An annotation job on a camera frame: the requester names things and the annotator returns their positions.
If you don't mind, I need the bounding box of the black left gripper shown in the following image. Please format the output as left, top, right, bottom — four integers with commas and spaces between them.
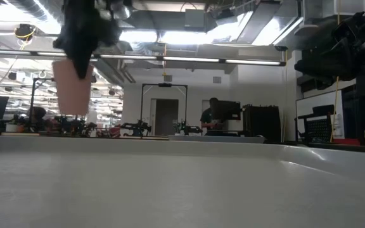
53, 0, 123, 80

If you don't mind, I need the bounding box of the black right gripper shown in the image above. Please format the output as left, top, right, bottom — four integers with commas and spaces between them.
295, 41, 357, 91

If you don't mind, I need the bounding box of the pink plastic cup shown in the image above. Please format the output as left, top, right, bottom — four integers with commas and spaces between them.
51, 60, 94, 117

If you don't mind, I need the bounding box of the white whiteboard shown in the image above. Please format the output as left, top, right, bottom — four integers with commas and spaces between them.
295, 90, 345, 140

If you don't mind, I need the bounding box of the black perforated chair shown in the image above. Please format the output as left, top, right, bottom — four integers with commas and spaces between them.
294, 104, 335, 145

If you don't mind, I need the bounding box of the person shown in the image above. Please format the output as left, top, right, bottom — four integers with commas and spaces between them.
29, 106, 48, 132
200, 97, 222, 136

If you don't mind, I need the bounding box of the red box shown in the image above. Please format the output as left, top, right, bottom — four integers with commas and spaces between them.
332, 137, 361, 146

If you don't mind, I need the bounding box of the black equipment rack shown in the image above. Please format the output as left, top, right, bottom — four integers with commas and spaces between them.
241, 104, 282, 144

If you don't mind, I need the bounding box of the dark doorway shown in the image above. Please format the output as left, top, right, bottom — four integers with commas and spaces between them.
155, 99, 179, 136

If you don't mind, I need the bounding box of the long ceiling light bar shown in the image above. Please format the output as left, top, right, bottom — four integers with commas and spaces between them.
0, 49, 287, 67

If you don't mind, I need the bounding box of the black computer monitor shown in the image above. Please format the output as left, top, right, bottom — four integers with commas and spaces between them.
212, 100, 242, 122

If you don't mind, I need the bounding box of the black gantry frame stand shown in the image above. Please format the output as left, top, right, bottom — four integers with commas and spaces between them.
140, 82, 189, 137
28, 77, 55, 132

